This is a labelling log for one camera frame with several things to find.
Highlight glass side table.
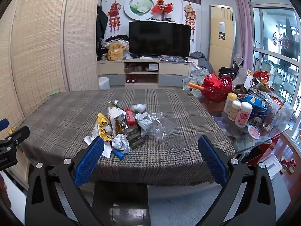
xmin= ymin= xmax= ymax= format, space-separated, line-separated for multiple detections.
xmin=213 ymin=115 xmax=291 ymax=154

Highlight black hanging coat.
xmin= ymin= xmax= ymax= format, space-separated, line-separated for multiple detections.
xmin=96 ymin=0 xmax=108 ymax=41

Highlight white tissue ball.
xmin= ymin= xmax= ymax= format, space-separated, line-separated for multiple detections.
xmin=131 ymin=104 xmax=147 ymax=114

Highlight wooden television cabinet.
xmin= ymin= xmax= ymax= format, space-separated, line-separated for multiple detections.
xmin=97 ymin=58 xmax=191 ymax=87

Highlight blue round tin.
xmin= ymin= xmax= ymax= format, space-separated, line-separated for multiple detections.
xmin=239 ymin=94 xmax=269 ymax=126

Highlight orange plastic stick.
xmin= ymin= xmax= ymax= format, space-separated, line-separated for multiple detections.
xmin=188 ymin=82 xmax=204 ymax=91

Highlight dark brown box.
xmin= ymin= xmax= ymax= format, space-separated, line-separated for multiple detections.
xmin=127 ymin=132 xmax=142 ymax=142
xmin=129 ymin=138 xmax=144 ymax=149
xmin=123 ymin=125 xmax=139 ymax=135

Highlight small white bottle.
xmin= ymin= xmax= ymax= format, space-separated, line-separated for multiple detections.
xmin=228 ymin=100 xmax=242 ymax=121

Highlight pile of clothes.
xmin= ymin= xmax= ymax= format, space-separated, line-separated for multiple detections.
xmin=97 ymin=35 xmax=130 ymax=61

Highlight red openwork basket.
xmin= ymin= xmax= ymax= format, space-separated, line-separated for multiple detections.
xmin=201 ymin=73 xmax=233 ymax=103

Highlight dark floral cloth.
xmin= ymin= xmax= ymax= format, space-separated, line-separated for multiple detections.
xmin=157 ymin=56 xmax=190 ymax=63

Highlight red hanging ornament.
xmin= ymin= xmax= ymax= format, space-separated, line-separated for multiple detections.
xmin=108 ymin=0 xmax=122 ymax=34

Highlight yellow backpack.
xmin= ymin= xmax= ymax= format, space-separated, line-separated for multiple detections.
xmin=107 ymin=43 xmax=124 ymax=61

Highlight red snack packet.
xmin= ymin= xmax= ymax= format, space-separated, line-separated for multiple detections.
xmin=125 ymin=109 xmax=137 ymax=126

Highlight clear glass cup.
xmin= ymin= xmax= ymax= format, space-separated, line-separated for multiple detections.
xmin=263 ymin=106 xmax=279 ymax=131

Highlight white plastic storage box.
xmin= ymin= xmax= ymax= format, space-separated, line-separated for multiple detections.
xmin=259 ymin=154 xmax=282 ymax=180

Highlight gold foil wrapper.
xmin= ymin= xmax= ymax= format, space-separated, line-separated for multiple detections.
xmin=97 ymin=113 xmax=116 ymax=142

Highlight grey jacket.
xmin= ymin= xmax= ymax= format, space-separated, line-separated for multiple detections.
xmin=189 ymin=51 xmax=213 ymax=74

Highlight clear plastic packaging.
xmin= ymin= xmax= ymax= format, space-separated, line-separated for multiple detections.
xmin=148 ymin=112 xmax=179 ymax=140

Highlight silver white foil pouch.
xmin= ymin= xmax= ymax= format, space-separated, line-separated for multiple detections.
xmin=135 ymin=112 xmax=153 ymax=137

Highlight red flower decoration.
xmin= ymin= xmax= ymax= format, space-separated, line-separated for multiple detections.
xmin=150 ymin=0 xmax=174 ymax=21

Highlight person's left forearm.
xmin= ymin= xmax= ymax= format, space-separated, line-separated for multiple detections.
xmin=0 ymin=171 xmax=9 ymax=215

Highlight red slippers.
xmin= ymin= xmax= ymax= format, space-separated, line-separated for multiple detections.
xmin=281 ymin=158 xmax=297 ymax=174

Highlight woven folding screen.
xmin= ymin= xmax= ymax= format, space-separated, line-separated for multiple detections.
xmin=0 ymin=0 xmax=100 ymax=191

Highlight flat white paper scrap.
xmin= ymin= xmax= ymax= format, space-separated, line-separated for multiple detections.
xmin=84 ymin=135 xmax=113 ymax=159

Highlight green white wrapper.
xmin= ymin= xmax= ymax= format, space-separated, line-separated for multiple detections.
xmin=108 ymin=100 xmax=127 ymax=132

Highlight white bottle pink label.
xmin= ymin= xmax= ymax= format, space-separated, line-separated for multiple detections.
xmin=234 ymin=102 xmax=253 ymax=128

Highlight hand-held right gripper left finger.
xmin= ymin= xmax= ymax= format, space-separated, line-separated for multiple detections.
xmin=25 ymin=136 xmax=105 ymax=226

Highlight beige standing air conditioner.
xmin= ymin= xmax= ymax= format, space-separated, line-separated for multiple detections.
xmin=209 ymin=4 xmax=236 ymax=69

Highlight pink hairbrush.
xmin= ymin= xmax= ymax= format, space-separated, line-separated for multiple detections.
xmin=247 ymin=124 xmax=260 ymax=140

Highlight hanging animal ornament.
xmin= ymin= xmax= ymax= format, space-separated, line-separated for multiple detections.
xmin=183 ymin=2 xmax=197 ymax=42

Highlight plaid tablecloth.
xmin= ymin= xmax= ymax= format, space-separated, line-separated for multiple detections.
xmin=17 ymin=89 xmax=236 ymax=186

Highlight crumpled white paper ball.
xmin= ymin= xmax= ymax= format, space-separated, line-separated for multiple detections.
xmin=112 ymin=134 xmax=131 ymax=154

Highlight cream bottle yellow cap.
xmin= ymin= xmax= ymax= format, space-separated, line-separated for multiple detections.
xmin=223 ymin=92 xmax=237 ymax=114

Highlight blue plastic cap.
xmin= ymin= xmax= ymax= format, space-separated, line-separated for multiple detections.
xmin=112 ymin=148 xmax=125 ymax=160

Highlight black bin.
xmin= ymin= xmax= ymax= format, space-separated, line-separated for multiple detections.
xmin=92 ymin=181 xmax=149 ymax=226

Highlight pink curtain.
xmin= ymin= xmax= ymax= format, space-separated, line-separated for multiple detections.
xmin=232 ymin=0 xmax=255 ymax=71

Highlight white plastic stool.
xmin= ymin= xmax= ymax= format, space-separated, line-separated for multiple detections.
xmin=99 ymin=75 xmax=110 ymax=90

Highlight round white wall plate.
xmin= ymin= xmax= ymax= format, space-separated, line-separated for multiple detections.
xmin=123 ymin=0 xmax=160 ymax=20

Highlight black television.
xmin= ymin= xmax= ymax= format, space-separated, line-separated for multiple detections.
xmin=129 ymin=21 xmax=191 ymax=58

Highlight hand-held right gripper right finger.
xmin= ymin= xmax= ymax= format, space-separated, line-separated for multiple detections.
xmin=198 ymin=135 xmax=277 ymax=226

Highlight floral wrapping paper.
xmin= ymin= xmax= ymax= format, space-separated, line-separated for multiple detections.
xmin=183 ymin=69 xmax=210 ymax=91

